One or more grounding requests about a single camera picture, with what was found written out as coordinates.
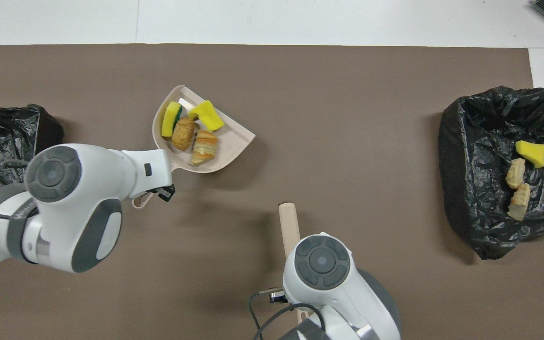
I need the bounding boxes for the beige plastic dustpan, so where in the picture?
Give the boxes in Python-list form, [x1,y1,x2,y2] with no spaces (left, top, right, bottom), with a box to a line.
[132,85,256,209]

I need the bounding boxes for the brown paper table mat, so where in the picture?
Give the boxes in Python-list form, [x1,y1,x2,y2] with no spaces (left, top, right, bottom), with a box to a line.
[0,44,544,340]

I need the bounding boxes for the orange striped croissant piece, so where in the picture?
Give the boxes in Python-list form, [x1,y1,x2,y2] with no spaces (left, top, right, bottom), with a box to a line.
[508,183,531,221]

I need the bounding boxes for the brown oval bread roll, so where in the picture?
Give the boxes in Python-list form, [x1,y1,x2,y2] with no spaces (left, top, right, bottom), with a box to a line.
[172,118,197,152]

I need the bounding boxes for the beige hand brush black bristles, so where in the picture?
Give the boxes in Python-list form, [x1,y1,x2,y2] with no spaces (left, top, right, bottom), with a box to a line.
[279,202,315,324]

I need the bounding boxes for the pale bread chunk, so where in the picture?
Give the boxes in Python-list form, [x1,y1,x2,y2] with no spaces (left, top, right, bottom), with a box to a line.
[505,158,527,188]

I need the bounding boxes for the yellow sponge piece green edge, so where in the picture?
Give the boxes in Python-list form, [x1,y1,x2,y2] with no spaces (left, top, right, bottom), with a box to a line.
[161,101,184,139]

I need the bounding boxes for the striped croissant bread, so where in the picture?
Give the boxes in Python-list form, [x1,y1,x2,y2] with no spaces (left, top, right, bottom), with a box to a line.
[191,129,219,166]

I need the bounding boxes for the crumpled black bag trash bin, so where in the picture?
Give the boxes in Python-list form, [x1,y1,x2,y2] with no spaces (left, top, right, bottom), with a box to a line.
[438,86,544,260]

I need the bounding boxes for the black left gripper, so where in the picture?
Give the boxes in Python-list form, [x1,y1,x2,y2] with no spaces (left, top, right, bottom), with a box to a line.
[144,185,177,203]

